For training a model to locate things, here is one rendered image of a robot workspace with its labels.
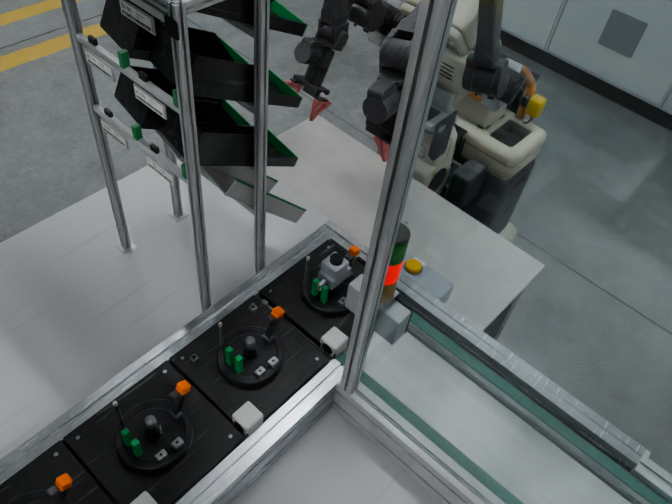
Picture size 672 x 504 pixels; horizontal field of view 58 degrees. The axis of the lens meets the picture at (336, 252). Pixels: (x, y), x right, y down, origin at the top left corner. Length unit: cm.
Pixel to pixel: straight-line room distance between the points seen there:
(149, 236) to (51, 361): 42
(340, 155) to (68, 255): 85
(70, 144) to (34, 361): 205
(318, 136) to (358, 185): 25
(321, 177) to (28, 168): 184
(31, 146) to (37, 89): 50
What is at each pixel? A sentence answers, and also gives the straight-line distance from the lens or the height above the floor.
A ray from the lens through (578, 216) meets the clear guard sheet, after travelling 73.
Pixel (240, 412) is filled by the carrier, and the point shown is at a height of 99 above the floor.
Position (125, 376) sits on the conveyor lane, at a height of 96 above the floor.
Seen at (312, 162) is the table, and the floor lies 86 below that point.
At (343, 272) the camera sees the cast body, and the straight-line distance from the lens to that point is 136.
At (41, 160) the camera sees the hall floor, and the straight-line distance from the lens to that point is 338.
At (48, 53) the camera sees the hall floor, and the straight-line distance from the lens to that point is 418.
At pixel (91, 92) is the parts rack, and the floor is 134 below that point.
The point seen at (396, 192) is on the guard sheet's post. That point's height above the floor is 154.
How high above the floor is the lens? 210
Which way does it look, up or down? 48 degrees down
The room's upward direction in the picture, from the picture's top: 9 degrees clockwise
